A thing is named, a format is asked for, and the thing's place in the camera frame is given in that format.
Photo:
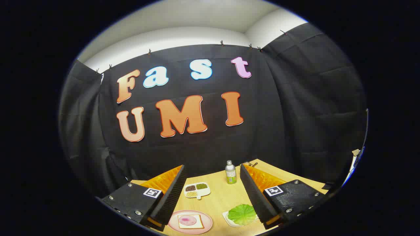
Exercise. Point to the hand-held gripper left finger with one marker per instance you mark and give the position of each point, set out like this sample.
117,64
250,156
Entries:
170,196

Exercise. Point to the silver green bottle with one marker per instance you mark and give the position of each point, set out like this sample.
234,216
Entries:
230,173

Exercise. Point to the pink round plate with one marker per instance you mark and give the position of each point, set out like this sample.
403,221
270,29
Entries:
205,223

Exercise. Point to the square white bread slice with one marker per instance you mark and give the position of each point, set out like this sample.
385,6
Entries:
199,218

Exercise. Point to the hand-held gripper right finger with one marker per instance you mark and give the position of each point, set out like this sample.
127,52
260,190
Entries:
254,196

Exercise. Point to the green lettuce leaf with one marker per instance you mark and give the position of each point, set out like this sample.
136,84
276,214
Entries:
241,214

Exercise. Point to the white square plate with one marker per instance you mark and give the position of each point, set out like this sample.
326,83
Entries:
225,218

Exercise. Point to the pile of green beans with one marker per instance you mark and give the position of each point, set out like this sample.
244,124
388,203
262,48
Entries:
201,186

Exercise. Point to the pile of dark red beans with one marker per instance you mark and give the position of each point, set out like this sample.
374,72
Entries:
190,188

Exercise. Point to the white divided dish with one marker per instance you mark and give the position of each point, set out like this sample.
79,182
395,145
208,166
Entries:
204,193

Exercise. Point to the pink ham slice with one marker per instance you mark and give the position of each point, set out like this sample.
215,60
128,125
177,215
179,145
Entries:
187,220

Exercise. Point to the pile of yellow soybeans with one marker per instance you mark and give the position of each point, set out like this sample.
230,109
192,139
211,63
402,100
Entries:
192,194

